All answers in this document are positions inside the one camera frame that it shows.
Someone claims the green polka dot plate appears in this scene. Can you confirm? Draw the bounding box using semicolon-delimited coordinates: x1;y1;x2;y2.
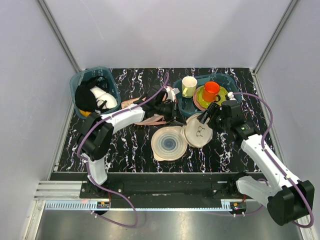
196;85;231;110

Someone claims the black garment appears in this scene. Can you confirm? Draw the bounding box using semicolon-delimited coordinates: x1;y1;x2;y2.
75;76;109;112

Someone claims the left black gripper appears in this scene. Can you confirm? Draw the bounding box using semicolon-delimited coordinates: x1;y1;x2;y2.
154;99;187;126

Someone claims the white bra in bin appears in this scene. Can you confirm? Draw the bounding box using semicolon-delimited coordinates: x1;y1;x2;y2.
90;86;117;114

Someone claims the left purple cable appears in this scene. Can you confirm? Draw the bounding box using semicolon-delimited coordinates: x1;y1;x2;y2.
76;71;170;228

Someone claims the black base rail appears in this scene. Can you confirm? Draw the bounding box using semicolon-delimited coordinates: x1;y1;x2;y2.
49;172;250;209

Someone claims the left teal plastic bin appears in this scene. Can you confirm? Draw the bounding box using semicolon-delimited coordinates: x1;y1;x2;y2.
69;66;121;119

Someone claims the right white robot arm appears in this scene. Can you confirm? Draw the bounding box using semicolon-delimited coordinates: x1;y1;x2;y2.
197;92;315;229

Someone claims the purple cable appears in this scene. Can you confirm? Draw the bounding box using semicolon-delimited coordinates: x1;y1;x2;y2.
227;91;315;229
76;71;170;228

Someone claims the pale yellow mug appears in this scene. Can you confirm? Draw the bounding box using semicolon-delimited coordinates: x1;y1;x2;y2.
181;76;198;98

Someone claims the orange mug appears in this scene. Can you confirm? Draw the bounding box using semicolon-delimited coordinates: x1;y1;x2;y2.
202;81;221;103

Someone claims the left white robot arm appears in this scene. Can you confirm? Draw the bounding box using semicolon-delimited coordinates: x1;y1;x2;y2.
77;85;186;198

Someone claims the swirl pattern ceramic plate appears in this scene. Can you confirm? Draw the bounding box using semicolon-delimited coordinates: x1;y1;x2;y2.
151;126;188;162

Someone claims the yellow garment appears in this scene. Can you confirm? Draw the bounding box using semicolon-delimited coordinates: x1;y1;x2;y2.
79;109;97;118

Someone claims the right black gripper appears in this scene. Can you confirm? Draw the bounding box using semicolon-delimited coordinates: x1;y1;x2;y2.
196;101;230;134

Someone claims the pink floral laundry bag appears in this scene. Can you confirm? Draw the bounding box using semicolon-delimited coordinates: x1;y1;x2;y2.
121;85;182;126

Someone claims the pink plate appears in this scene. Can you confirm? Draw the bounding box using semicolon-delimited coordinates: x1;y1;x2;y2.
193;85;211;111

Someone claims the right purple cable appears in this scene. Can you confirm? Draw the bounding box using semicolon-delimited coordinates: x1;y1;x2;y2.
227;91;315;229

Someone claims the right teal plastic tray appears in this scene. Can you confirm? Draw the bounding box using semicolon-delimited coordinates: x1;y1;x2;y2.
173;73;239;118

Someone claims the white mesh laundry bag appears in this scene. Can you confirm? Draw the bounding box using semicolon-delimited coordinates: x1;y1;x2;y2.
182;113;213;148

